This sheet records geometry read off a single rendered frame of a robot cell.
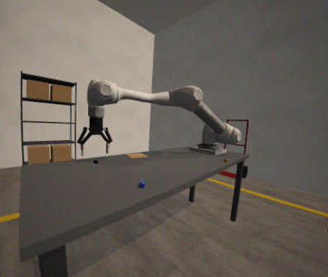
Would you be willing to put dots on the tan flat mat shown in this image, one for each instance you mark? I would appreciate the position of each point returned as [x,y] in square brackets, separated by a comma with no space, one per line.
[136,155]

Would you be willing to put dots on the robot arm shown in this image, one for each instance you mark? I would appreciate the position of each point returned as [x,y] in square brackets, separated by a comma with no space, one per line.
[188,97]

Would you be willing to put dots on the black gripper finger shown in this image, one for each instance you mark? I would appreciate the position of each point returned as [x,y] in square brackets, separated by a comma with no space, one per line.
[84,140]
[105,138]

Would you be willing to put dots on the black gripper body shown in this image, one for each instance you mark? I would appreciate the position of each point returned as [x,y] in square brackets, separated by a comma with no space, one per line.
[96,123]

